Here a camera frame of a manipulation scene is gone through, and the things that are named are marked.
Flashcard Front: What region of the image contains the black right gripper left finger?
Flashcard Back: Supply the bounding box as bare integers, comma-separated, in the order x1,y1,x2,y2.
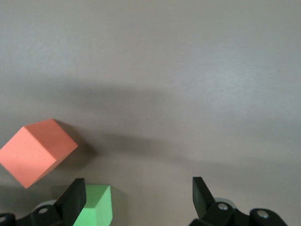
17,178,87,226

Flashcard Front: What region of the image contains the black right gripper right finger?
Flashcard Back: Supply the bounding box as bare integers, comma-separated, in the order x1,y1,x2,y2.
189,176,238,226

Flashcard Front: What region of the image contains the green foam cube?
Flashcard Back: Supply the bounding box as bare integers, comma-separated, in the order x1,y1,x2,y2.
72,185,113,226

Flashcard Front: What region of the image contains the orange foam cube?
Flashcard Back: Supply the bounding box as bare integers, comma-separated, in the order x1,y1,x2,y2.
0,119,79,189

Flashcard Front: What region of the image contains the brown table cover sheet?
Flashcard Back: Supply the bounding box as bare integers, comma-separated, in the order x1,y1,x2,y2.
0,0,301,226

